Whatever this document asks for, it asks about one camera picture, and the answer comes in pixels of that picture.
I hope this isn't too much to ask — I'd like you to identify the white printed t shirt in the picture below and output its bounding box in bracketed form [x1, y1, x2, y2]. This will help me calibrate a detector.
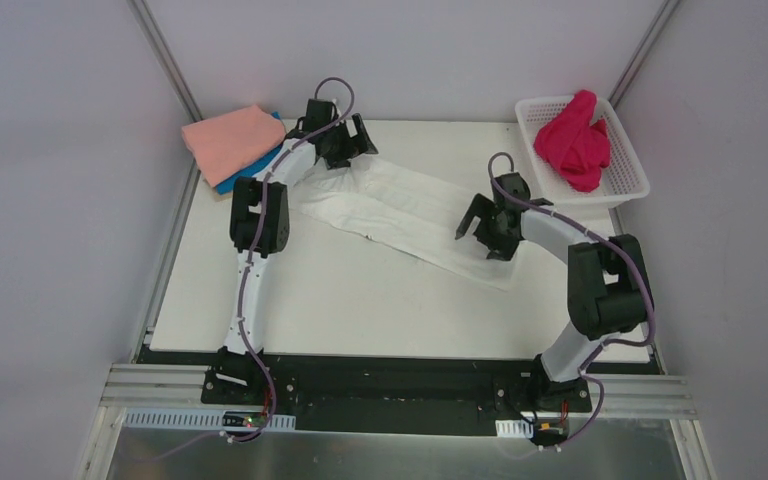
[289, 156, 516, 291]

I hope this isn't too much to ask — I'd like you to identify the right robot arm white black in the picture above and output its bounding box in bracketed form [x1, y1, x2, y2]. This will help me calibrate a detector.
[455, 173, 655, 410]

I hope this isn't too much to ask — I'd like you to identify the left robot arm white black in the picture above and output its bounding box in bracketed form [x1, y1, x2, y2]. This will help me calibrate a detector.
[221, 99, 378, 355]

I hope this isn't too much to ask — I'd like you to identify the pink folded t shirt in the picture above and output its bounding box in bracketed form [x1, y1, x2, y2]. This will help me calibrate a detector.
[181, 105, 285, 187]

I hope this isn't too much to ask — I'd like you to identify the magenta crumpled t shirt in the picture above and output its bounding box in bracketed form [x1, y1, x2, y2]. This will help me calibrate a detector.
[534, 90, 611, 193]

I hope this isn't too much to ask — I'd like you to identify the blue folded t shirt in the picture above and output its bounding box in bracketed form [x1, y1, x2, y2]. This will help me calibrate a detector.
[214, 111, 287, 195]

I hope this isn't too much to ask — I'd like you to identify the white plastic basket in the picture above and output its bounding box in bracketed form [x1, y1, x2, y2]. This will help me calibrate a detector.
[514, 95, 650, 216]

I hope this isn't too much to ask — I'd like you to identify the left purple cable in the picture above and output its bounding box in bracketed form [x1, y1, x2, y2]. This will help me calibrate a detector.
[138, 76, 357, 462]

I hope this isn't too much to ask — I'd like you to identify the purple cable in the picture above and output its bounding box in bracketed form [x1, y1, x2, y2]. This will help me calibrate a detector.
[487, 152, 657, 458]
[138, 76, 357, 462]

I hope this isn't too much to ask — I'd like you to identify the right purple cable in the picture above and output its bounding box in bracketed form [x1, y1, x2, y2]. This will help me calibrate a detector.
[487, 152, 657, 458]

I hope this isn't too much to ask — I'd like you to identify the right white cable duct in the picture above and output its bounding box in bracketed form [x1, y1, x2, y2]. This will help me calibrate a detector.
[495, 419, 534, 439]

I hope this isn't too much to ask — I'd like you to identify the white cable duct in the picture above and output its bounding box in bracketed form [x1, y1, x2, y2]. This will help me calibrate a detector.
[122, 408, 296, 433]
[495, 419, 534, 439]

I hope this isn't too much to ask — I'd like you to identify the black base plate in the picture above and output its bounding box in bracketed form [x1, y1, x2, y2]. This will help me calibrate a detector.
[133, 344, 662, 439]

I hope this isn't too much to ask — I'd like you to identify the aluminium frame rail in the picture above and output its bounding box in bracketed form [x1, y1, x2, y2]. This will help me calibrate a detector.
[101, 363, 698, 420]

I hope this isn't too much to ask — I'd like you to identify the left white cable duct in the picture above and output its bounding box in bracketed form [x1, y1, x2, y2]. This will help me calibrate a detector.
[122, 408, 296, 433]

